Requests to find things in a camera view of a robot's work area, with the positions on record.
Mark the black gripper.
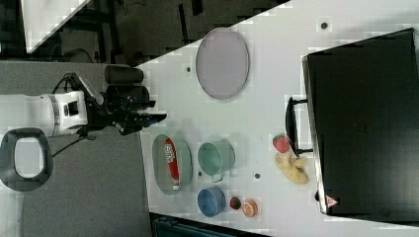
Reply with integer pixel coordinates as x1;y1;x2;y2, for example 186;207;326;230
86;85;167;135

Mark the red plush ketchup bottle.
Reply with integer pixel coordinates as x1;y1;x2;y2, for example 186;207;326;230
164;138;180;191

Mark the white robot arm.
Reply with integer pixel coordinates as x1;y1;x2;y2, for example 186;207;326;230
1;90;166;137

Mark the green oval strainer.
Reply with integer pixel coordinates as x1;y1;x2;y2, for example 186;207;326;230
152;134;193;196

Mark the black cylinder pot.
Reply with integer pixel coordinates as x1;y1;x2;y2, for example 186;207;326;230
105;65;143;84

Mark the green mug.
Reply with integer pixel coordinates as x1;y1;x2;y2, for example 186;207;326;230
198;139;235;183

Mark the lilac round plate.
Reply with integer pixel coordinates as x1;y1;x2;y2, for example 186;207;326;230
196;28;250;100

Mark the blue cup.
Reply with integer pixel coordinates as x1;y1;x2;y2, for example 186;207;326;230
198;186;226;217

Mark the small red plush fruit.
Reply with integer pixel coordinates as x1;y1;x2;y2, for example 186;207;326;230
229;197;241;210

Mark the plush orange slice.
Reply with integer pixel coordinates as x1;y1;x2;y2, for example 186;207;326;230
241;198;258;217

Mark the plush strawberry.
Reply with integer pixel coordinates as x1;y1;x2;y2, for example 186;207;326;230
273;134;290;153

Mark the grey chair armrest loop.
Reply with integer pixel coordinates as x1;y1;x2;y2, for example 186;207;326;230
0;127;53;192

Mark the yellow plush banana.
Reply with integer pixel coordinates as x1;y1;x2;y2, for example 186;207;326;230
275;153;308;185

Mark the black toaster oven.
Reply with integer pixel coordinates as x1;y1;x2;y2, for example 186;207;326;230
302;28;419;226

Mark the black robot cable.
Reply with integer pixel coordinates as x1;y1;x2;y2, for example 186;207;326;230
51;72;97;158

